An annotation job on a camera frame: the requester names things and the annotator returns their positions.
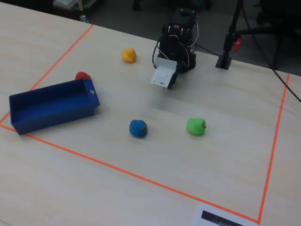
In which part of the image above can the white paper with black bar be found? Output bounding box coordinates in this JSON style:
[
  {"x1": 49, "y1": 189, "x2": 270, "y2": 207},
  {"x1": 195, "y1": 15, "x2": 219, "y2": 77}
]
[{"x1": 191, "y1": 203, "x2": 259, "y2": 226}]

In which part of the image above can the orange tape strip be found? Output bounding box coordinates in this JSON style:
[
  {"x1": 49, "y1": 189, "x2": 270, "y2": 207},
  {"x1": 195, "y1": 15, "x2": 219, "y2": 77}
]
[
  {"x1": 0, "y1": 123, "x2": 261, "y2": 224},
  {"x1": 257, "y1": 73, "x2": 291, "y2": 224},
  {"x1": 0, "y1": 24, "x2": 95, "y2": 125}
]

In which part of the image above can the long black table cable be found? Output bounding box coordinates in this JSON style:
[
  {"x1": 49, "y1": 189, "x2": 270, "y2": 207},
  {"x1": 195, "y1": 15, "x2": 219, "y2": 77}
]
[{"x1": 241, "y1": 0, "x2": 301, "y2": 104}]

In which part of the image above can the green rubber duck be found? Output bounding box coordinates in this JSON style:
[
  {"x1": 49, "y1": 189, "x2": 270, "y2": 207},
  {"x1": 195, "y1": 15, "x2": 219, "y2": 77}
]
[{"x1": 186, "y1": 117, "x2": 207, "y2": 137}]

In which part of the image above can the blue plastic box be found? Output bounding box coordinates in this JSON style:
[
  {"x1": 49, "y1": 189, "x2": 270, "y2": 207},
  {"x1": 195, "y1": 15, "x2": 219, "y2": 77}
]
[{"x1": 8, "y1": 78, "x2": 101, "y2": 135}]

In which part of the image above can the yellow rubber duck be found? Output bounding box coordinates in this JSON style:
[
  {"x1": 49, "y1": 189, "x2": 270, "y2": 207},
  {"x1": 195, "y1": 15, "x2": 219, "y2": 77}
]
[{"x1": 121, "y1": 47, "x2": 137, "y2": 64}]

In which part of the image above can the blue rubber duck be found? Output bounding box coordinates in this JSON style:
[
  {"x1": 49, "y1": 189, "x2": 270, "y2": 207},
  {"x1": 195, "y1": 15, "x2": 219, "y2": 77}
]
[{"x1": 129, "y1": 119, "x2": 148, "y2": 138}]

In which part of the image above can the black camera cable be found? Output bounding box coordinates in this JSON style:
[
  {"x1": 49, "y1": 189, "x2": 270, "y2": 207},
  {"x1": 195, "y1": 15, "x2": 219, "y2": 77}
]
[{"x1": 152, "y1": 41, "x2": 163, "y2": 69}]

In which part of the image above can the black office chair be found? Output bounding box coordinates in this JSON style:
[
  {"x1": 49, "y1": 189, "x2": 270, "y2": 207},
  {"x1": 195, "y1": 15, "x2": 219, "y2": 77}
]
[{"x1": 235, "y1": 0, "x2": 301, "y2": 71}]

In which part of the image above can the red rubber duck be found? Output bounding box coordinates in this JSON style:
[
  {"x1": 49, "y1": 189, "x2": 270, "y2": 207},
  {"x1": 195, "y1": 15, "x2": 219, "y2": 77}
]
[{"x1": 75, "y1": 71, "x2": 92, "y2": 81}]

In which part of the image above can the black camera stand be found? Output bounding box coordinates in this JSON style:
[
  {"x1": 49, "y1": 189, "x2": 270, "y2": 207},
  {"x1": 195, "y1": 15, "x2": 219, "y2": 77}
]
[{"x1": 215, "y1": 0, "x2": 245, "y2": 70}]

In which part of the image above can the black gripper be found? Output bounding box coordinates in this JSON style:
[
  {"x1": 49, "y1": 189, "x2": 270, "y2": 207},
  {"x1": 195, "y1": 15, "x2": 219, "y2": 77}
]
[{"x1": 157, "y1": 34, "x2": 189, "y2": 89}]

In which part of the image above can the white camera box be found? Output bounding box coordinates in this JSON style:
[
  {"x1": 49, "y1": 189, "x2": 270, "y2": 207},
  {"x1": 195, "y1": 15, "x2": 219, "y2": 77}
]
[{"x1": 150, "y1": 56, "x2": 178, "y2": 89}]

